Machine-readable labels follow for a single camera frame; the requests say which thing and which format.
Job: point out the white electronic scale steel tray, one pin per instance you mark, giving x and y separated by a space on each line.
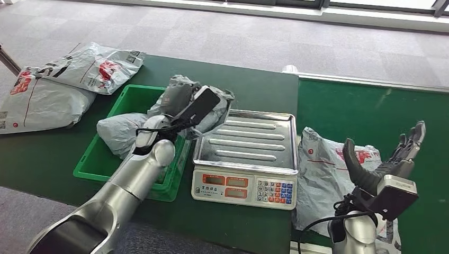
245 154

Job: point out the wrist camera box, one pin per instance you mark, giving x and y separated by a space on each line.
394 196
198 105

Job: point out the grey parcel bag red print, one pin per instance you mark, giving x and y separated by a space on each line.
214 115

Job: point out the dark metal stand leg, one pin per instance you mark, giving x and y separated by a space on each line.
7 61

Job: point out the grey parcel bag black labels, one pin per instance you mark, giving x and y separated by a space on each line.
91 66

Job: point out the dark green table mat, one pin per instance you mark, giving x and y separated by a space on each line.
245 84

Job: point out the green conveyor belt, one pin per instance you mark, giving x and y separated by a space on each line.
364 108

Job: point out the crumpled grey parcel bag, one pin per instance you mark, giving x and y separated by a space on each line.
119 131

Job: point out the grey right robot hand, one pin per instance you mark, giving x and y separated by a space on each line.
364 178

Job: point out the silver conveyor side rail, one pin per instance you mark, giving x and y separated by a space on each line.
308 248
368 82

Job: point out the large grey parcel bag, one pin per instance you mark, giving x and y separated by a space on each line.
322 175

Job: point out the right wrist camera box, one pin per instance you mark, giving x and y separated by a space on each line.
394 196

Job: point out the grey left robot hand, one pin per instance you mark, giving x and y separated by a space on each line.
177 98

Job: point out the dark window frame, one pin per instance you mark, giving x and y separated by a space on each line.
350 2

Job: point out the green plastic crate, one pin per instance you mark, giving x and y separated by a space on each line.
94 164

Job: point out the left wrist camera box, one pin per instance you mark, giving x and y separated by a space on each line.
198 105

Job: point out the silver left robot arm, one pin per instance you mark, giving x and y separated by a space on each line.
119 196

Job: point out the big flat grey parcel bag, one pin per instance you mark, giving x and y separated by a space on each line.
42 103

